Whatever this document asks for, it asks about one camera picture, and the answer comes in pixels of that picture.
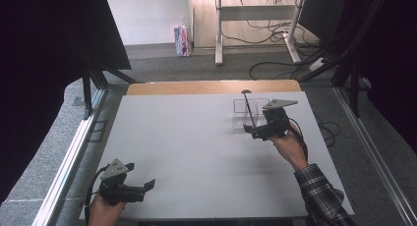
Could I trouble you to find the black metal stand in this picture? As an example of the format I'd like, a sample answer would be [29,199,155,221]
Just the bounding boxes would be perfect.
[81,57,140,120]

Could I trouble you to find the person's left hand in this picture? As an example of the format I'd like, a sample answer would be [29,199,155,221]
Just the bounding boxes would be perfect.
[88,192,128,226]

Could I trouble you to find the black curtain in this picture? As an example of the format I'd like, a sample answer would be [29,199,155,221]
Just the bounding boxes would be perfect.
[0,0,133,204]
[298,0,417,145]

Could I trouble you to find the person's right hand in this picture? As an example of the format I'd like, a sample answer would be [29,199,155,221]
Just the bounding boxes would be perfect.
[268,122,310,172]

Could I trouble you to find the white metal desk frame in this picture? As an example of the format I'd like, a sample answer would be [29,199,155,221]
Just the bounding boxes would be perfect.
[213,0,308,67]

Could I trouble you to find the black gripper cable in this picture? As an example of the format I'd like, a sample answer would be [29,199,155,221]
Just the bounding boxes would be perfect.
[84,164,110,226]
[287,117,310,163]

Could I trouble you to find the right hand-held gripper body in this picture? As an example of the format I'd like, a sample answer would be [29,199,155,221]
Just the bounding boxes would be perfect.
[251,98,299,141]

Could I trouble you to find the clear acrylic holder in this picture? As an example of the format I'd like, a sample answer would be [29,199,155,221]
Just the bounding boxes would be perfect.
[231,97,271,131]

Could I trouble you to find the aluminium rail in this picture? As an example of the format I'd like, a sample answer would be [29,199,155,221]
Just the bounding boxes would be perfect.
[331,85,417,226]
[31,87,110,226]

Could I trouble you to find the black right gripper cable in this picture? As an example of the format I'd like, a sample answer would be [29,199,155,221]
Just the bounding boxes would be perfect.
[287,117,310,163]

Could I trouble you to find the pink and blue carton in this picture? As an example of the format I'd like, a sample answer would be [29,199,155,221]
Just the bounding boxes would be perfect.
[173,25,193,58]

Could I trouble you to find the black makeup brush silver ferrule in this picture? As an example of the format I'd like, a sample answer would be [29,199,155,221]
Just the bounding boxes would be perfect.
[241,89,257,129]

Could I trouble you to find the black floor cables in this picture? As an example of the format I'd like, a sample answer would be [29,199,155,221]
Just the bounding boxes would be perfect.
[221,0,326,82]

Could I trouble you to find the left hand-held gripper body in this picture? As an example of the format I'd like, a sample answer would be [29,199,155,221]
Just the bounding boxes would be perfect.
[97,158,146,206]

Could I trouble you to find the white power strip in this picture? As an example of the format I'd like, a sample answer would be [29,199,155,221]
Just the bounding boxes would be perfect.
[308,56,329,73]

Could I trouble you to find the thin black floor cable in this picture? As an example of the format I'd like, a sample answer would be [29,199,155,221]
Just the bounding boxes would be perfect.
[314,115,342,147]

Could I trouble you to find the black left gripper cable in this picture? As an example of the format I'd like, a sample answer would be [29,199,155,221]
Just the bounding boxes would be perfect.
[84,164,110,226]

